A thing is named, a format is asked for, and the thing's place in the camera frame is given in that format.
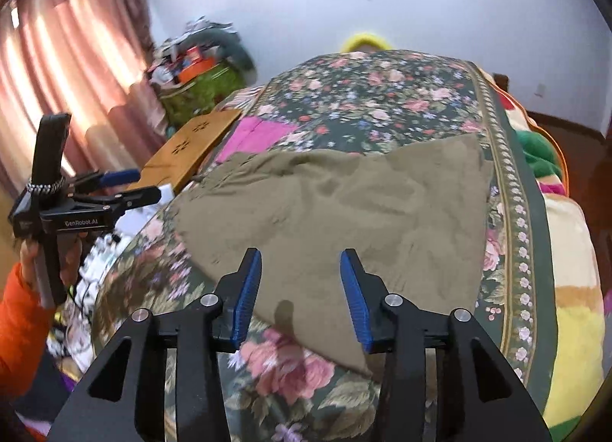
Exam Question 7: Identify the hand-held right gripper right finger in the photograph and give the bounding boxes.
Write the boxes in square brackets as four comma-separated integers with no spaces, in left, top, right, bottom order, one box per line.
[339,248,553,442]

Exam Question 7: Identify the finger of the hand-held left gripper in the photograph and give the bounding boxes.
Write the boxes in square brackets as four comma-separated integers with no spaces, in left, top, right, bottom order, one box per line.
[72,169,142,195]
[93,185,162,214]

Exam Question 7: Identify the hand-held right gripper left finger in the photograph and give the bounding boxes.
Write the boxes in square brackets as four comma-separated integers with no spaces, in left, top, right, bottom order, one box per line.
[48,247,264,442]

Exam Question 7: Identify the olive pants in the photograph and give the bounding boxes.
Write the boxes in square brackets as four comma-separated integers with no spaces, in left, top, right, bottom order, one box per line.
[174,133,493,374]

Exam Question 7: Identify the person's left forearm orange sleeve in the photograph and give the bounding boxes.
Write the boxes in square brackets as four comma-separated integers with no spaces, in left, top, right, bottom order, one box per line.
[0,261,57,407]

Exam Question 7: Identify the person's left hand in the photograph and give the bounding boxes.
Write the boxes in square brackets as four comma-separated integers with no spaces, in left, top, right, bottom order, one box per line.
[19,234,84,300]

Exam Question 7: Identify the white sheet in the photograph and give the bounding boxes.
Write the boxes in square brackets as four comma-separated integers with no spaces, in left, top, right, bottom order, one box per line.
[114,183,179,238]

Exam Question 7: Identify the wooden board with cutouts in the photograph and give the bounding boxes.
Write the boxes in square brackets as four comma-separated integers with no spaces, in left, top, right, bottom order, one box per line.
[140,109,243,193]

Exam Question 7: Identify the green patterned bag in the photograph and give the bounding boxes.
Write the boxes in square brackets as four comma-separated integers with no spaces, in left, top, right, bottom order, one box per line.
[159,62,248,131]

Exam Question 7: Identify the pink curtain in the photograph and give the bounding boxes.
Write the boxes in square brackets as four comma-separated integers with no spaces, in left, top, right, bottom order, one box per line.
[0,0,169,197]

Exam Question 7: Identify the orange box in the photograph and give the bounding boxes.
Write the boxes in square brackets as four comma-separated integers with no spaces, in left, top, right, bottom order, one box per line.
[178,57,217,85]

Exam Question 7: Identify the pink cloth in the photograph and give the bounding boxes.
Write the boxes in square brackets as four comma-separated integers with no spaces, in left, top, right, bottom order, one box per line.
[214,116,300,164]

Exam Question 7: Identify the grey-green plush cloth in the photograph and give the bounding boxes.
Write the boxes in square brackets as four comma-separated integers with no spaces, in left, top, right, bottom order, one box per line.
[209,27,257,76]

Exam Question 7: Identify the floral bedspread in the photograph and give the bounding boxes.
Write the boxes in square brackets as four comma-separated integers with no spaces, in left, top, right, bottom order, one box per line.
[91,50,559,442]

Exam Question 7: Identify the colourful fleece blanket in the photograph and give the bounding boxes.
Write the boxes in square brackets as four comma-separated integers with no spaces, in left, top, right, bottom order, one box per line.
[496,87,609,442]

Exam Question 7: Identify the yellow plush item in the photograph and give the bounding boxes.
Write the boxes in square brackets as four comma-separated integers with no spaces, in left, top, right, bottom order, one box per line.
[340,31,396,54]

